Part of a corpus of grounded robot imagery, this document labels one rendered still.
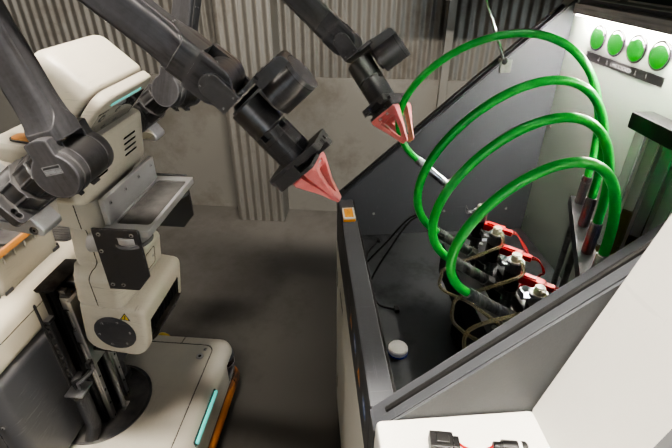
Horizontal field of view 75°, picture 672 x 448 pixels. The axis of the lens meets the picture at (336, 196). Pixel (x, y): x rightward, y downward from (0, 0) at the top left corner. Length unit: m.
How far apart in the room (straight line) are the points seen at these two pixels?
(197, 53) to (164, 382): 1.26
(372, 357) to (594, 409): 0.32
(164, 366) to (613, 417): 1.41
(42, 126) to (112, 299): 0.50
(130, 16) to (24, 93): 0.21
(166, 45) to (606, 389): 0.68
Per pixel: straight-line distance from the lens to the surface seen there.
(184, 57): 0.64
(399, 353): 0.92
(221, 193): 3.06
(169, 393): 1.65
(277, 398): 1.91
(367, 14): 2.54
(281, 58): 0.62
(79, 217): 1.09
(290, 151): 0.64
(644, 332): 0.58
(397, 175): 1.17
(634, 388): 0.60
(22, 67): 0.79
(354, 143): 2.72
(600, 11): 1.07
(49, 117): 0.79
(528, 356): 0.64
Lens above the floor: 1.54
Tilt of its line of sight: 29 degrees down
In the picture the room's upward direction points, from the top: straight up
